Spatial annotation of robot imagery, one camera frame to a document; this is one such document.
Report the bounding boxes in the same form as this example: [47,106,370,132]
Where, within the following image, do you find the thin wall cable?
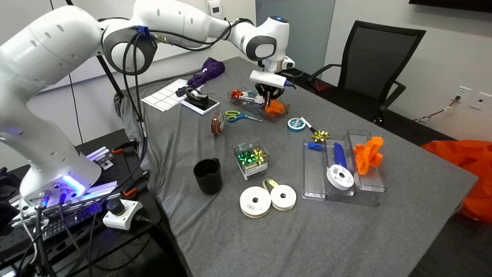
[413,97,462,124]

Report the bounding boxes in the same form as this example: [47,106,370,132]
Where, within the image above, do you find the white wall outlet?
[455,83,473,101]
[467,91,492,112]

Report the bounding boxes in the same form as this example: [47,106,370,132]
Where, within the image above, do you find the grey tablecloth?
[112,54,479,277]

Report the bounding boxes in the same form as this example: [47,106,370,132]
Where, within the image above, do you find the small white ribbon spool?
[324,163,356,192]

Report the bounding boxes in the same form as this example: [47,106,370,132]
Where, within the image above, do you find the white bordered black pad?
[178,94,221,117]

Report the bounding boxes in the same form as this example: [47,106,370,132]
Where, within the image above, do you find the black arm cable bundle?
[96,14,258,174]

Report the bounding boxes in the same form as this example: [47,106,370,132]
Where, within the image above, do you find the clear plastic container tray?
[226,84,292,124]

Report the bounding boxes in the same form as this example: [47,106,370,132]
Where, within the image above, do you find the white wall thermostat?
[206,0,224,21]

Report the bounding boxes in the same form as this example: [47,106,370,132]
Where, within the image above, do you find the white spool with gold ribbon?
[261,177,298,212]

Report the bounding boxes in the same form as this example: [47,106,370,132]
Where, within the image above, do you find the gold ribbon bow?
[310,129,330,144]

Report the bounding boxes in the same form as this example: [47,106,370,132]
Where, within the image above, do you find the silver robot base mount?
[9,178,121,228]

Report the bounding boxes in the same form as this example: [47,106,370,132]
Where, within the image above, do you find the orange ribbon bow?
[262,98,287,120]
[352,135,385,177]

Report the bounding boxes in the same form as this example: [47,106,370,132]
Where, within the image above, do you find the silver metal bracket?
[84,144,115,171]

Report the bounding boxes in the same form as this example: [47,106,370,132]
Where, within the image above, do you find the green blue handled scissors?
[222,107,265,126]

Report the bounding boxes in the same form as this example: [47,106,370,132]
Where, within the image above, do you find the white label sheets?
[139,77,192,114]

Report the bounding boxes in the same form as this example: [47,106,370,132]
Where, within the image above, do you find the black wall television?
[407,0,492,14]

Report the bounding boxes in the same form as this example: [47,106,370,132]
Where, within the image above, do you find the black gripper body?
[256,83,282,95]

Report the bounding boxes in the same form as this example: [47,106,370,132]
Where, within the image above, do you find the white box with black knob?
[101,197,144,231]

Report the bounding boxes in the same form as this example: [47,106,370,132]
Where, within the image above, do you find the purple folded umbrella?
[173,55,227,98]

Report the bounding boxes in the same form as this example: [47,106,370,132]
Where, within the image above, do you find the blue ribbon roll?
[332,141,349,167]

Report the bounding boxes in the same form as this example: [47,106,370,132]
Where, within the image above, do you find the black robot cart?
[0,127,186,277]

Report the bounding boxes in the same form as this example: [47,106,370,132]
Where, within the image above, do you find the clear box of bows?
[232,140,270,181]

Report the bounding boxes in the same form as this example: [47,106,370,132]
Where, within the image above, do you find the small teal scissors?
[284,115,315,134]

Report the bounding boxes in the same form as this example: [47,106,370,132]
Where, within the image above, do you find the red handled tool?
[109,143,139,157]

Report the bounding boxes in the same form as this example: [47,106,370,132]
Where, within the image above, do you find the orange cloth pile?
[419,137,492,224]

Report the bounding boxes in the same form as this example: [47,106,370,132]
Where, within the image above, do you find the black mug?
[192,157,224,197]

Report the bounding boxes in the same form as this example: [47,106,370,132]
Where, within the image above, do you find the black tape dispenser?
[182,86,212,111]

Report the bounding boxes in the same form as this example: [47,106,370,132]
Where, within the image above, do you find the black mesh office chair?
[305,20,427,124]

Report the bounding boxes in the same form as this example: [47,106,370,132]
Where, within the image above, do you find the clear acrylic organizer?
[299,127,387,208]

